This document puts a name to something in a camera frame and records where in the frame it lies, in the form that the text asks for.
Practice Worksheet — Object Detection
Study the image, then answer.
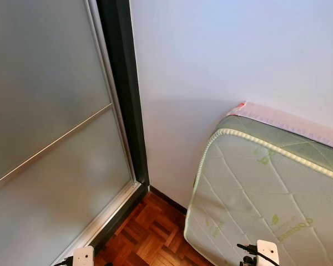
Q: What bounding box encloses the pink fabric strip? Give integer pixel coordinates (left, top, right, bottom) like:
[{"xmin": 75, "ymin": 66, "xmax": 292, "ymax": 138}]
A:
[{"xmin": 233, "ymin": 101, "xmax": 333, "ymax": 151}]

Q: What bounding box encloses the frosted glass sliding door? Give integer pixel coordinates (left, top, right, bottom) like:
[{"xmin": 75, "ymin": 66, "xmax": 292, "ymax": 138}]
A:
[{"xmin": 0, "ymin": 0, "xmax": 142, "ymax": 266}]

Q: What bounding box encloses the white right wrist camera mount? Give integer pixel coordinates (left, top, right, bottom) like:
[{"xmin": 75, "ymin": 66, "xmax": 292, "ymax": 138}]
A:
[{"xmin": 256, "ymin": 239, "xmax": 280, "ymax": 266}]

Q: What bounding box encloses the dark door frame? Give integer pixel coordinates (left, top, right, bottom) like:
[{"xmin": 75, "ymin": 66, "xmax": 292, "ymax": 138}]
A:
[{"xmin": 92, "ymin": 0, "xmax": 150, "ymax": 253}]

